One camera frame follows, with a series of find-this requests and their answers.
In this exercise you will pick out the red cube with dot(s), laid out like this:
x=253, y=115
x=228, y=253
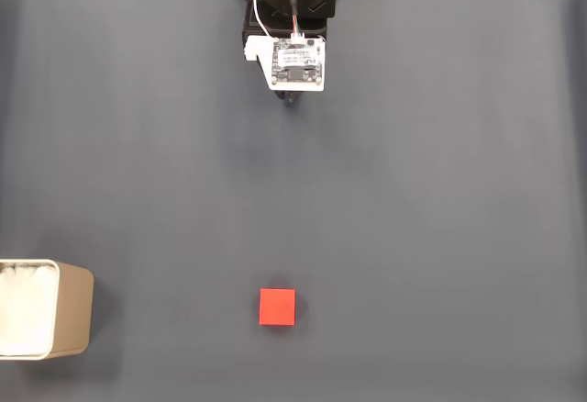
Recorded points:
x=277, y=306

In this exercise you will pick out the beige box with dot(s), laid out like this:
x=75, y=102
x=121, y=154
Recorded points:
x=73, y=315

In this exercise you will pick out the grey table mat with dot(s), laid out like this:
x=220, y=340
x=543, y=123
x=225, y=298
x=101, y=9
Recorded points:
x=413, y=191

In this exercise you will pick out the white camera board mount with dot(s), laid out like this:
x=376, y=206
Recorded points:
x=298, y=60

